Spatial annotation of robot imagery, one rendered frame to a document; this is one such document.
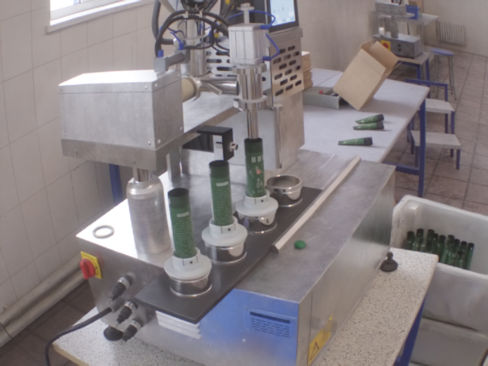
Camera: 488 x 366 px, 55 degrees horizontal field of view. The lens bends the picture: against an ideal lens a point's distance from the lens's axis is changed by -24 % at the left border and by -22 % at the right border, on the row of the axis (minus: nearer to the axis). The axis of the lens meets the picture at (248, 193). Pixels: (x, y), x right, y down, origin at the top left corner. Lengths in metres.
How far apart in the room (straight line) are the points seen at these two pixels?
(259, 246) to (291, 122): 0.36
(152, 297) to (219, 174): 0.22
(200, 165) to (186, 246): 0.47
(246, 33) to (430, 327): 1.15
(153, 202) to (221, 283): 0.18
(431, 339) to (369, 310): 0.56
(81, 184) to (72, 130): 1.73
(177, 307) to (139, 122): 0.30
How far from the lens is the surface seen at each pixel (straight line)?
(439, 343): 1.80
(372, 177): 1.28
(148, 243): 1.00
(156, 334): 1.11
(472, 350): 1.78
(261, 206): 1.01
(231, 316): 0.95
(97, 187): 2.87
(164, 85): 0.90
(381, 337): 1.20
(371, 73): 2.64
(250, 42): 0.91
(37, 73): 2.45
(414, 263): 1.47
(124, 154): 0.95
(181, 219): 0.81
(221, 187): 0.90
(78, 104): 1.01
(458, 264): 1.85
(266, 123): 1.16
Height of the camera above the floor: 1.52
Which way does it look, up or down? 25 degrees down
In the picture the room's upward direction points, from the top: 3 degrees counter-clockwise
